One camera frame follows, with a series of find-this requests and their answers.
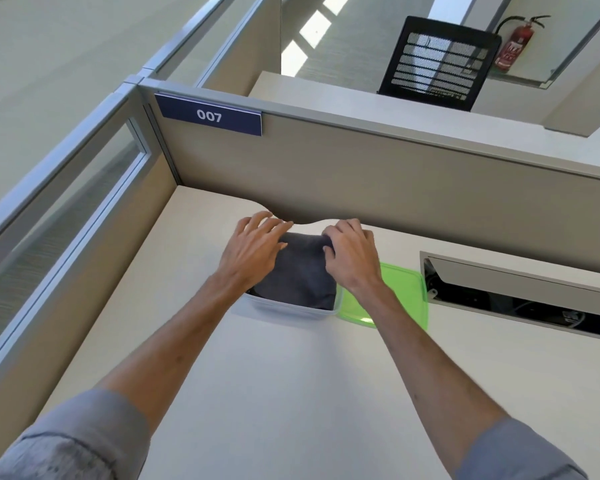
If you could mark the blue desk number sign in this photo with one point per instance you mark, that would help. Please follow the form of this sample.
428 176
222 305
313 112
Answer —
208 114

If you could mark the black mesh office chair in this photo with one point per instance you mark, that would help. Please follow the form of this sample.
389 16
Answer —
437 64

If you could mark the clear plastic container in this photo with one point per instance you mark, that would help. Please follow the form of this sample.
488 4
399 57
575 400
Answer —
285 312

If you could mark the person's left hand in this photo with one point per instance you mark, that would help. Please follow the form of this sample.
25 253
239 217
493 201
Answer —
250 254

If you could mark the glass panel cubicle partition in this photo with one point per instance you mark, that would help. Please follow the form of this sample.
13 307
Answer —
60 214

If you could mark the beige cubicle partition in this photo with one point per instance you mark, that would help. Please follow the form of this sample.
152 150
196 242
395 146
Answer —
395 184

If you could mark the person's left little finger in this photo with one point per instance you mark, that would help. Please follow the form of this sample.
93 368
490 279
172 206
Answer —
242 227

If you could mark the green plastic lid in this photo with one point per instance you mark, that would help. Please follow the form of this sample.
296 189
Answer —
385 299

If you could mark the person's left forearm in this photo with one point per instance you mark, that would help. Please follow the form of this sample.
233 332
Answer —
180 344

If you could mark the red fire extinguisher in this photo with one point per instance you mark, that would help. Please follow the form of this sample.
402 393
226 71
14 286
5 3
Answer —
515 42

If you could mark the dark grey cloth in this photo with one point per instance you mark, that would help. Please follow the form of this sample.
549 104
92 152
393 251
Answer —
300 272

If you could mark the person's left middle finger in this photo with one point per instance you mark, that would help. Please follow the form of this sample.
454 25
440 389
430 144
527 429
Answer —
273 227

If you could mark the person's right forearm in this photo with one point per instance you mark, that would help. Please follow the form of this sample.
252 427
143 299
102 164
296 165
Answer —
430 379

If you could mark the person's right fingers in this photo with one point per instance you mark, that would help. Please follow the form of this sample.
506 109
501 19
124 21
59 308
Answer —
341 234

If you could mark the person's right hand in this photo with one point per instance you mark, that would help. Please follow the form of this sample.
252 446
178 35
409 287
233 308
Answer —
352 259

